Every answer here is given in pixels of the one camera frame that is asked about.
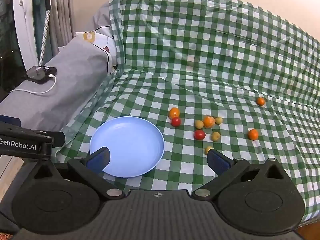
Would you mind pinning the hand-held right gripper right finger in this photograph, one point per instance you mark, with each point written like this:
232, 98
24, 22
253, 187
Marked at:
218, 161

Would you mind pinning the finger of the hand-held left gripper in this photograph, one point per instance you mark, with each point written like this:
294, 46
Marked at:
59, 138

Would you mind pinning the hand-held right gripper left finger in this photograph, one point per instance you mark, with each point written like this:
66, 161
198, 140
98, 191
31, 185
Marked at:
98, 159

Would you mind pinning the small yellow fruit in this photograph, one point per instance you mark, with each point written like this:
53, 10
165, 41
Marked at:
208, 150
215, 136
218, 120
199, 124

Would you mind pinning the red cherry tomato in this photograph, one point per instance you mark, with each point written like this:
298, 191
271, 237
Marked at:
176, 121
199, 135

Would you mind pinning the light blue plate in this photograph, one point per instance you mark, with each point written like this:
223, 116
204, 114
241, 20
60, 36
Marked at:
130, 142

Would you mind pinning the orange cherry tomato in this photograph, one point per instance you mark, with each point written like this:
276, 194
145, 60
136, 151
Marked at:
253, 134

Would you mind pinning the orange tomato with stem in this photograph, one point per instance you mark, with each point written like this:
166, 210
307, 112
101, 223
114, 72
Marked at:
174, 112

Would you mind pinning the orange tomato on cloth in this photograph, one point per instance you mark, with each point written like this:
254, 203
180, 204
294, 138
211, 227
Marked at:
209, 121

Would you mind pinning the black smartphone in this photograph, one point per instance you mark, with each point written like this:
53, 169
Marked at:
40, 73

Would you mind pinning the lone orange tomato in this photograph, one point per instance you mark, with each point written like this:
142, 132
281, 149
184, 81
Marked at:
260, 101

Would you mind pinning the green checked tablecloth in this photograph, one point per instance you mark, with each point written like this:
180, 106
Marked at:
212, 55

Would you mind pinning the teal curtain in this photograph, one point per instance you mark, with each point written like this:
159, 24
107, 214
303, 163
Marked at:
40, 30

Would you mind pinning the grey curtain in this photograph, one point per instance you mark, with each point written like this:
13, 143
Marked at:
61, 12

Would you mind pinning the white window frame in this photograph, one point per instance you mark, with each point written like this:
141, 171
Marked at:
25, 25

